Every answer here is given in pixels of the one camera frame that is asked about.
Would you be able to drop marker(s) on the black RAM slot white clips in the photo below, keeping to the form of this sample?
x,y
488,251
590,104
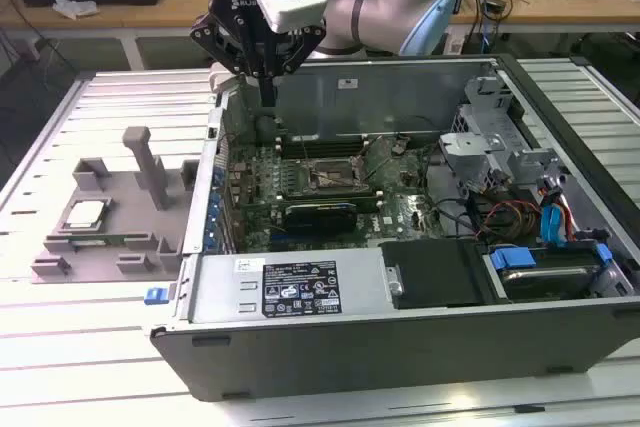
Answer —
x,y
330,193
325,148
325,139
370,203

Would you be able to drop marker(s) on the black plastic drive cover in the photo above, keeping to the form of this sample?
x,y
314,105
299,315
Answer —
x,y
435,272

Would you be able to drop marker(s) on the green RAM stick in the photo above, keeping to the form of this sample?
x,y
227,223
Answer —
x,y
122,235

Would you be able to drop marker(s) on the silver power supply with label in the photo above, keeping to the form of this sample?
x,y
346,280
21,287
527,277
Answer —
x,y
220,287

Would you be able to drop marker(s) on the dark grey PC case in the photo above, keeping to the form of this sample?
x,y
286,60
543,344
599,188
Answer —
x,y
350,357

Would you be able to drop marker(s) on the thin metal locking lever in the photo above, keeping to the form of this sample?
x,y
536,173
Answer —
x,y
375,173
303,148

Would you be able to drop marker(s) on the blue disk carrier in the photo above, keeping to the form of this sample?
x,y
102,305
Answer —
x,y
512,259

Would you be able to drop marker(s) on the crumpled white paper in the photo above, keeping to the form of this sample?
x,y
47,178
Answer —
x,y
75,6

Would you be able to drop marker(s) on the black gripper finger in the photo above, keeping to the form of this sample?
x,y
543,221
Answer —
x,y
212,39
307,44

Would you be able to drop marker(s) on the green motherboard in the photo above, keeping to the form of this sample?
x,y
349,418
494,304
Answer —
x,y
400,207

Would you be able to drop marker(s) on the blue case latch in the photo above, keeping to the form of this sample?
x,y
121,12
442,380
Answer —
x,y
154,296

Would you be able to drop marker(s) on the silver hard disk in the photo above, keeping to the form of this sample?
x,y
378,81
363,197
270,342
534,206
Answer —
x,y
545,281

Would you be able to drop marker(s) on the wooden desk white frame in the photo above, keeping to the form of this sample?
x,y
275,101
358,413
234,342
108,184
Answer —
x,y
175,7

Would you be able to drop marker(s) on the blue slot clip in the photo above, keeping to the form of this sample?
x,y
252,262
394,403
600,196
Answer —
x,y
209,237
218,176
214,211
215,197

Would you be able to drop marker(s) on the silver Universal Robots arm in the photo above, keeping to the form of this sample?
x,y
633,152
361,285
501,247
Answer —
x,y
390,7

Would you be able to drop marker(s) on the small black desk gadget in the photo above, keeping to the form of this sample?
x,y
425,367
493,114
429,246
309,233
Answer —
x,y
496,4

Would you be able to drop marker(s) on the grey plastic parts rack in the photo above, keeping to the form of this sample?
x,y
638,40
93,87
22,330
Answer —
x,y
125,217

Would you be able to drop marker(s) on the CPU socket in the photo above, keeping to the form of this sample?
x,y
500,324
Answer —
x,y
330,179

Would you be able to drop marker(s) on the black round board cap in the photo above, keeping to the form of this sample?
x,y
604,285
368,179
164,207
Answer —
x,y
266,129

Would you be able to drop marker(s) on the silver CPU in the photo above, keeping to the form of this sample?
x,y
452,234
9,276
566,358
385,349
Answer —
x,y
87,214

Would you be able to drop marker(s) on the silver metal drive cage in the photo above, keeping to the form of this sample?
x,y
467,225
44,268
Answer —
x,y
475,147

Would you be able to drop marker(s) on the black graphics card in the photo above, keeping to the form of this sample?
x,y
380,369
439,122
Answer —
x,y
320,219

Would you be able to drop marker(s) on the small white case sticker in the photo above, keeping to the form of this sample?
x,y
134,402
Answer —
x,y
347,83

